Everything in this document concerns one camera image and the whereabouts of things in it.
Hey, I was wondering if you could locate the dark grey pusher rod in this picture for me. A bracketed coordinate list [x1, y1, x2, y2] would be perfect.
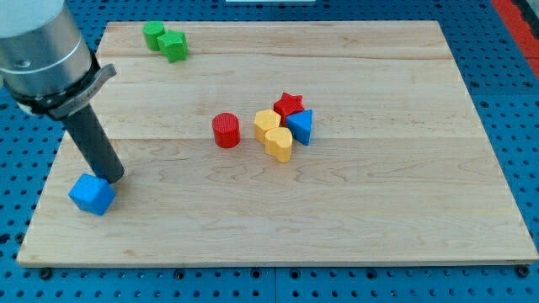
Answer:
[62, 105, 125, 183]

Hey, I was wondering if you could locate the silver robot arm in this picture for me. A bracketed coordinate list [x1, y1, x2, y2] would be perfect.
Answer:
[1, 0, 124, 183]

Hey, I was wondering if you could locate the blue cube block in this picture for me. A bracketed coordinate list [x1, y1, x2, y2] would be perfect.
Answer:
[68, 173, 115, 215]

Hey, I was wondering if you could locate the blue triangle block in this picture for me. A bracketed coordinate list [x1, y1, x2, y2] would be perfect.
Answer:
[286, 109, 313, 146]

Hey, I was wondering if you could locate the green cylinder block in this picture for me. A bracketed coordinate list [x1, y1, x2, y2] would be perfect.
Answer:
[141, 21, 166, 51]

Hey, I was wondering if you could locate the green star block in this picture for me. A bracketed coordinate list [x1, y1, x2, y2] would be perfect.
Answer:
[157, 30, 189, 63]

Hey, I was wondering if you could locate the red cylinder block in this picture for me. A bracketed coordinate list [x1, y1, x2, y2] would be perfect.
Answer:
[211, 113, 241, 148]

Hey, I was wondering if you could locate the wooden board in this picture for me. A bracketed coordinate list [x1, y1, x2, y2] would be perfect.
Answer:
[18, 21, 538, 268]

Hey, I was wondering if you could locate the yellow hexagon block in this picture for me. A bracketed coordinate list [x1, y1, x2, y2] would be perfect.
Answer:
[253, 109, 281, 144]

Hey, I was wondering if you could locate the yellow heart block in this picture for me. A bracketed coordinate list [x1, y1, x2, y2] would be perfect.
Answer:
[264, 127, 293, 162]

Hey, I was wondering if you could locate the red star block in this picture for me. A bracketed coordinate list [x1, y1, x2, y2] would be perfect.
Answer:
[273, 93, 305, 127]

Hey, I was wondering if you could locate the red strip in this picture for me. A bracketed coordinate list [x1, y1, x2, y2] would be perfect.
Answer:
[491, 0, 538, 77]

